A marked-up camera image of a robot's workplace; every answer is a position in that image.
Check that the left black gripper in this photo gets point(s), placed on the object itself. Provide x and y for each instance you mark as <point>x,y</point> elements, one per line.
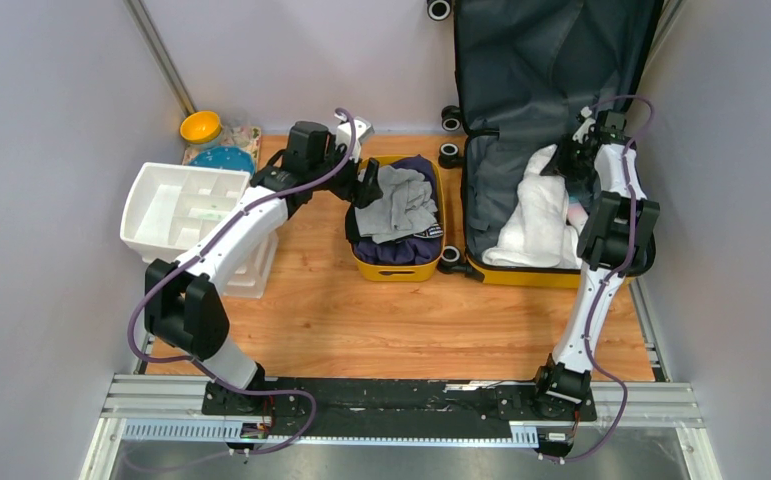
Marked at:
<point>363,193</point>

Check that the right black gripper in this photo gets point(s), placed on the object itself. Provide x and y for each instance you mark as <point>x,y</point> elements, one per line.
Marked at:
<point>561,162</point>

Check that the grey garment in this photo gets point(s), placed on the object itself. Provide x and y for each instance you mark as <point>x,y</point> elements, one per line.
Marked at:
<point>406,208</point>

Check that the navy blue garment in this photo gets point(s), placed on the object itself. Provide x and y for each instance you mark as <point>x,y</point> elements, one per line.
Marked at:
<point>410,251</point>

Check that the yellow plastic basket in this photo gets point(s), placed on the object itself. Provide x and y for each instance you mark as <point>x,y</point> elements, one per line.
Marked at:
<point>413,273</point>

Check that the white garment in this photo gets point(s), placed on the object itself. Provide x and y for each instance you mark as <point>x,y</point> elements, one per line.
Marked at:
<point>537,234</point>

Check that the yellow Pikachu suitcase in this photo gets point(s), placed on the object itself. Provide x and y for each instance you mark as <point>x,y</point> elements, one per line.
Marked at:
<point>524,70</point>

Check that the white plastic drawer organizer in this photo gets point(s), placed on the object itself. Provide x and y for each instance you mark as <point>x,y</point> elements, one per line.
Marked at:
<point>174,212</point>

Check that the white pump lotion bottle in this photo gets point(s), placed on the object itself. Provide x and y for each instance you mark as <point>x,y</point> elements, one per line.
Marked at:
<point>576,215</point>

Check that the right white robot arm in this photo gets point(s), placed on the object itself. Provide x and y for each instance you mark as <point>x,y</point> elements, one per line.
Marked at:
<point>616,243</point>

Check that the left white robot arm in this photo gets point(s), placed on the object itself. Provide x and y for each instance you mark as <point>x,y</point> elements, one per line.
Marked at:
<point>182,306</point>

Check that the patterned cloth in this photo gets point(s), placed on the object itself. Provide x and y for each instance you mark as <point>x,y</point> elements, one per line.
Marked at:
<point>251,145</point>

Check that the teal dotted plate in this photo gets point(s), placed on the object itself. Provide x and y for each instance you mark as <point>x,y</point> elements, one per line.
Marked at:
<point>230,158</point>

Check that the clear drinking glass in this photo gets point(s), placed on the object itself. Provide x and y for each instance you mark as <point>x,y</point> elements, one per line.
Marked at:
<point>238,122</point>

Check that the yellow bowl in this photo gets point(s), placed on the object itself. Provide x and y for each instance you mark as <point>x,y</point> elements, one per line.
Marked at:
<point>201,127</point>

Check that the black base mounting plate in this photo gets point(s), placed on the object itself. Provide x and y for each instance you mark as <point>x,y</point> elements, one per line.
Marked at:
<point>379,409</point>

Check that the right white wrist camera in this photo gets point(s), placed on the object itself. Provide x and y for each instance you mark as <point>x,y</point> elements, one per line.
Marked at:
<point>587,120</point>

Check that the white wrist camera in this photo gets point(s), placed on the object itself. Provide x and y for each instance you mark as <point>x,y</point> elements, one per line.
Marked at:
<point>587,120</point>
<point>352,134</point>

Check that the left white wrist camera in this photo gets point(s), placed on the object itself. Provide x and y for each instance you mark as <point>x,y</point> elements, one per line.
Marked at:
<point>352,134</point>

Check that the aluminium frame rail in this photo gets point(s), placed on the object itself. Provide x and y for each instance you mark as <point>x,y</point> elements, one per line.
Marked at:
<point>447,361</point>

